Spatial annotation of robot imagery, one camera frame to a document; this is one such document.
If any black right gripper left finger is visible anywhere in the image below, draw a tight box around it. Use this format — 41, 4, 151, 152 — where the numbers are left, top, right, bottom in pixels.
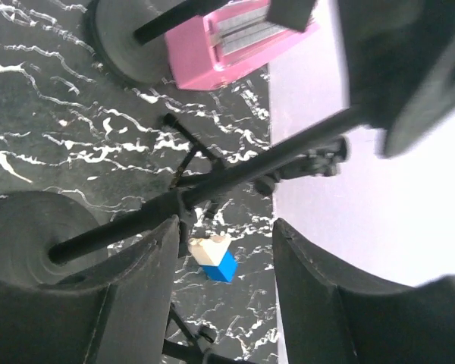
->
0, 217, 180, 363

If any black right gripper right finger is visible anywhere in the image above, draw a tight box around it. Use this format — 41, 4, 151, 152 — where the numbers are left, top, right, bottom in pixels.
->
272, 219, 455, 363

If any black tripod stand with ring clamp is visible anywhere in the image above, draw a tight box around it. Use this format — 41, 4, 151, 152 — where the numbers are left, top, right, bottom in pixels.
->
163, 112, 350, 218

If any black round-base clip stand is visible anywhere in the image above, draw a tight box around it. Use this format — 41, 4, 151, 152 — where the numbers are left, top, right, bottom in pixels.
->
87, 1, 316, 86

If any blue and white block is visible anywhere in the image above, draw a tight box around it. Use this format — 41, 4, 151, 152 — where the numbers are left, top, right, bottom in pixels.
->
188, 235, 237, 283

